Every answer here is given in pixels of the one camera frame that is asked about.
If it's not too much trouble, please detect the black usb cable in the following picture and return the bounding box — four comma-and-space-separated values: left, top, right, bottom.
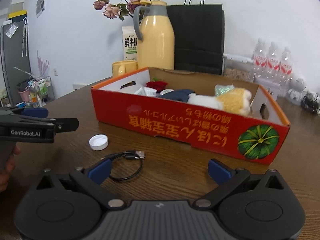
100, 150, 146, 182

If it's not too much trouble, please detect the yellow white plush toy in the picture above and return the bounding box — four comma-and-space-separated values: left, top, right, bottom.
188, 88, 252, 116

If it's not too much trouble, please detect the red rose decoration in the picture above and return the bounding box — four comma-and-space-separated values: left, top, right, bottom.
146, 78, 168, 93

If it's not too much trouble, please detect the person's left hand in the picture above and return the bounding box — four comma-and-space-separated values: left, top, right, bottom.
0, 146, 21, 192

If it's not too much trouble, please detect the red cardboard pumpkin box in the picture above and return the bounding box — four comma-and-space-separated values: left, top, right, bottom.
91, 68, 290, 165

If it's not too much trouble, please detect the dark grey cabinet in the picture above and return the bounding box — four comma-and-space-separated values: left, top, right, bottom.
1, 10, 31, 105

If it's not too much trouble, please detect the yellow mug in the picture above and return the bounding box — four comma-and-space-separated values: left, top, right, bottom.
112, 60, 137, 77

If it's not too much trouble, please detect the iridescent glitter bag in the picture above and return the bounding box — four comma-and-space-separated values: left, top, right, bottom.
215, 85, 235, 96

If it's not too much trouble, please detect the white printed tin box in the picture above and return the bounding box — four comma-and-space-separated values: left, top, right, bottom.
253, 76, 280, 100

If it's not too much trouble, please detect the clear seed container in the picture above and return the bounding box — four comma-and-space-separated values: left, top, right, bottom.
222, 54, 253, 82

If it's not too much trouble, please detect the small white robot toy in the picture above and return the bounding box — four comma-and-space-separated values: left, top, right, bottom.
286, 77, 306, 105

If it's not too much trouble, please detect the white milk carton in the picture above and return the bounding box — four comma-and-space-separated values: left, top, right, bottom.
122, 26, 137, 60

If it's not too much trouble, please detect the left water bottle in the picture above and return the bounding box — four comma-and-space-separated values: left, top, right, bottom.
252, 38, 267, 77

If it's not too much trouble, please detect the water bottle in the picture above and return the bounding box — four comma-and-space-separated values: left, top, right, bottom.
279, 47, 293, 98
252, 38, 267, 77
266, 42, 280, 81

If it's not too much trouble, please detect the yellow thermos jug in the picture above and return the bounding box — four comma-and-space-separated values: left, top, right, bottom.
133, 0, 175, 70

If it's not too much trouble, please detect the right water bottle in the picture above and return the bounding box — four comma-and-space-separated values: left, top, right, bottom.
279, 47, 293, 98

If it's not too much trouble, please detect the middle water bottle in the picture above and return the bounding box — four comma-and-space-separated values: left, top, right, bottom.
266, 42, 280, 81

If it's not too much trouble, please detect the black paper bag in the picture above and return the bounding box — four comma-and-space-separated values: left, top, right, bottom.
167, 0, 225, 75

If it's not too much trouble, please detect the wire rack with items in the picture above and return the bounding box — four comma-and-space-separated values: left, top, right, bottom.
14, 67, 55, 108

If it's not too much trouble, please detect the wall paper notice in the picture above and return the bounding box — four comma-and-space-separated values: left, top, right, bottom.
35, 0, 47, 18

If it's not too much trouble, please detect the tangle of chargers and cables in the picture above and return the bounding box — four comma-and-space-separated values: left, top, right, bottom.
299, 91, 320, 116

